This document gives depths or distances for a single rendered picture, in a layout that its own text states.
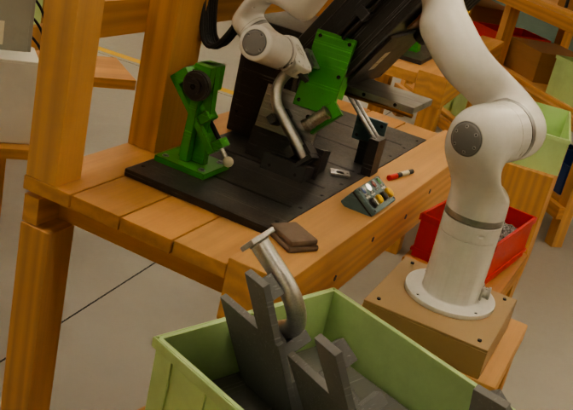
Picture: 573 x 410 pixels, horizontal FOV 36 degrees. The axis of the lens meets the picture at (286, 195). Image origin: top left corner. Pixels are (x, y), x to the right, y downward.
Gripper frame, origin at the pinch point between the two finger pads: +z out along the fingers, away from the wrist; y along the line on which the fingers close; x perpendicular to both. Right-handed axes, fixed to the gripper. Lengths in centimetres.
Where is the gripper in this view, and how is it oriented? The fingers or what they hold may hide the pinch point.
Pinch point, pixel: (303, 61)
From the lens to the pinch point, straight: 232.2
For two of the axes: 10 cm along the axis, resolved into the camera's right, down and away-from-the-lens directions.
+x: -8.4, 4.2, 3.4
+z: 3.8, 0.0, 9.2
